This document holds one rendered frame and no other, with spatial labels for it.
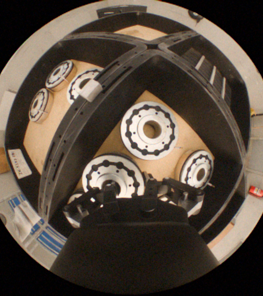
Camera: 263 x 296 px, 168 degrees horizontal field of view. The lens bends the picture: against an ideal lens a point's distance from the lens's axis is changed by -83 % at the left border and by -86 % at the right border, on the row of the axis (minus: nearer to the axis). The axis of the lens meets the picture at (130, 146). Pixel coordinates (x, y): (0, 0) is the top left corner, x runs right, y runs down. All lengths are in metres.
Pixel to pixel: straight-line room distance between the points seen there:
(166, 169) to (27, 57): 3.19
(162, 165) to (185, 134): 0.09
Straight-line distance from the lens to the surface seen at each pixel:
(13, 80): 3.10
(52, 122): 0.27
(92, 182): 0.15
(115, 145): 0.18
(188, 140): 0.22
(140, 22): 0.63
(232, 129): 0.18
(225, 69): 0.55
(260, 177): 3.14
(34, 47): 3.14
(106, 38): 0.19
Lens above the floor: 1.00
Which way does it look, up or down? 87 degrees down
